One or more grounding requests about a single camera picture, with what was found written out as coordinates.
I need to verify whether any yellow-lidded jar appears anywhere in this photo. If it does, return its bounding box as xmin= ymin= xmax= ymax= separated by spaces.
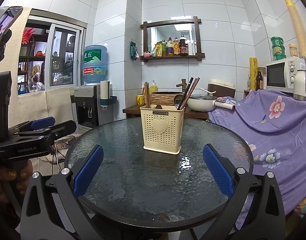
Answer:
xmin=288 ymin=44 xmax=300 ymax=57

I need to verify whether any black cable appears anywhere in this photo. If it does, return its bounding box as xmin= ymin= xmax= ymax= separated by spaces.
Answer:
xmin=49 ymin=134 xmax=77 ymax=167

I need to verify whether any blue water jug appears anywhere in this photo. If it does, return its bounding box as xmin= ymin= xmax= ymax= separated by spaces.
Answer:
xmin=82 ymin=45 xmax=109 ymax=85

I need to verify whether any stack of yellow paper cups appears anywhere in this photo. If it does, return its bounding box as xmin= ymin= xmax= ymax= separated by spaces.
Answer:
xmin=283 ymin=0 xmax=306 ymax=58

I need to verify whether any black gold-ended chopstick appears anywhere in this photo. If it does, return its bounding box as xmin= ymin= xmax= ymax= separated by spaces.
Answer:
xmin=178 ymin=77 xmax=194 ymax=110

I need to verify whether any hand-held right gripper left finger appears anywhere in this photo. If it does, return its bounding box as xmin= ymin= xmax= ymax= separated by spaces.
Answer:
xmin=20 ymin=144 xmax=111 ymax=240

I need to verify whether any red artificial flower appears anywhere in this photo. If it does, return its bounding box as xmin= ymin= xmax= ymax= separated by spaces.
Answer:
xmin=22 ymin=27 xmax=36 ymax=45

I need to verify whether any purple floral cloth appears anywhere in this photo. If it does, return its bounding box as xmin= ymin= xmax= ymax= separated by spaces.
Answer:
xmin=208 ymin=89 xmax=306 ymax=217

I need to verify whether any wicker wash basin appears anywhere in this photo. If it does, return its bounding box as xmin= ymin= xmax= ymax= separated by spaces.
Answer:
xmin=149 ymin=92 xmax=186 ymax=106

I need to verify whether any brown and white rice cooker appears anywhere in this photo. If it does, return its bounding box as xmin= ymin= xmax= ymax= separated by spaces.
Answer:
xmin=207 ymin=79 xmax=236 ymax=100

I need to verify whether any cream perforated utensil holder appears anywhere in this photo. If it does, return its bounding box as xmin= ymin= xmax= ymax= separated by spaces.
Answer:
xmin=139 ymin=105 xmax=185 ymax=155

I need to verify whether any teal wall holder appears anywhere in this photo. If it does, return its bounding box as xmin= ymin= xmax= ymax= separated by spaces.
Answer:
xmin=100 ymin=95 xmax=118 ymax=106

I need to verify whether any wooden-handled steel spoon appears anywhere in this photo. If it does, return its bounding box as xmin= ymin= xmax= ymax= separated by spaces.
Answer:
xmin=174 ymin=95 xmax=185 ymax=110

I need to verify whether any bronze faucet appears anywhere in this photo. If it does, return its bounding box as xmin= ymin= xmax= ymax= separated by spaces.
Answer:
xmin=176 ymin=79 xmax=187 ymax=93

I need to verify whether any dark soy sauce bottle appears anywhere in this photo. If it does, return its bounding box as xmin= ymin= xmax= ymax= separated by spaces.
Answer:
xmin=179 ymin=34 xmax=189 ymax=56

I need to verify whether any black phone mount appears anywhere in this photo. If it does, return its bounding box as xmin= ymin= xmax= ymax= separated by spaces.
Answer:
xmin=0 ymin=29 xmax=12 ymax=68

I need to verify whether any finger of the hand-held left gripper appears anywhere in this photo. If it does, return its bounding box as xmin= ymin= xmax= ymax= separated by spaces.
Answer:
xmin=17 ymin=119 xmax=77 ymax=145
xmin=8 ymin=116 xmax=56 ymax=137

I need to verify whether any dark wooden display shelf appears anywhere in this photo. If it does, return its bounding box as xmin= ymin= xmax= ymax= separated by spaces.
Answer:
xmin=18 ymin=27 xmax=47 ymax=90

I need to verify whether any dark wooden counter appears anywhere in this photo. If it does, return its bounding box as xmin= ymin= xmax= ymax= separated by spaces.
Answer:
xmin=122 ymin=104 xmax=210 ymax=120

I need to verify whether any person's left hand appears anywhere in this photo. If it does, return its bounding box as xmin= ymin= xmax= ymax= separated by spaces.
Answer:
xmin=0 ymin=160 xmax=33 ymax=205

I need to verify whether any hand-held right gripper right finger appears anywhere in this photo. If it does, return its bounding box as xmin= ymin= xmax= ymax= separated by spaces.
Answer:
xmin=203 ymin=144 xmax=286 ymax=240

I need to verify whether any green wall packet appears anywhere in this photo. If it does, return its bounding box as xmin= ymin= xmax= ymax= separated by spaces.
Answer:
xmin=130 ymin=41 xmax=139 ymax=60

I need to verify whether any clear bag of colourful packets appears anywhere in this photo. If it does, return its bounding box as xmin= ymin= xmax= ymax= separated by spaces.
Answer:
xmin=293 ymin=197 xmax=306 ymax=216

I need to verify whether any smartphone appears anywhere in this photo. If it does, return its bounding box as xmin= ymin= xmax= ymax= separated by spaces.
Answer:
xmin=0 ymin=6 xmax=23 ymax=50

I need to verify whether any brown glass bottle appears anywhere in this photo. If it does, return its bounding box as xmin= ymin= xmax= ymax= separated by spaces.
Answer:
xmin=255 ymin=71 xmax=264 ymax=90

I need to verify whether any white pan with lid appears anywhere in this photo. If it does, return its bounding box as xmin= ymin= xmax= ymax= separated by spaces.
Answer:
xmin=187 ymin=94 xmax=218 ymax=112

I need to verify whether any white microwave oven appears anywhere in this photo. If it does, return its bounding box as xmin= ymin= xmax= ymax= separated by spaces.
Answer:
xmin=265 ymin=56 xmax=306 ymax=93

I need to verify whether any wooden framed mirror shelf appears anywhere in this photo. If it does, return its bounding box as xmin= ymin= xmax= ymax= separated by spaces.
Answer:
xmin=140 ymin=17 xmax=205 ymax=62

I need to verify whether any yellow snack packet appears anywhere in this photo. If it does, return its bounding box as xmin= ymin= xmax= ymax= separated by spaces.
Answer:
xmin=152 ymin=42 xmax=163 ymax=57

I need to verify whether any sliding window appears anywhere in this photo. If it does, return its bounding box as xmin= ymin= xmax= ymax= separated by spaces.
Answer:
xmin=17 ymin=9 xmax=87 ymax=94

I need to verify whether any water dispenser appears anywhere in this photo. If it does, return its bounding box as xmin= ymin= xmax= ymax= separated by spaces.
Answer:
xmin=73 ymin=85 xmax=101 ymax=128

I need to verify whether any white kettle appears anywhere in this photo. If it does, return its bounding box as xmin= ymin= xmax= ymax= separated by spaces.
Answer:
xmin=293 ymin=56 xmax=306 ymax=103

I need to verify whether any yellow wrap roll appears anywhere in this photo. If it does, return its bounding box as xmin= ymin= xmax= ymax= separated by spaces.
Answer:
xmin=249 ymin=57 xmax=258 ymax=90

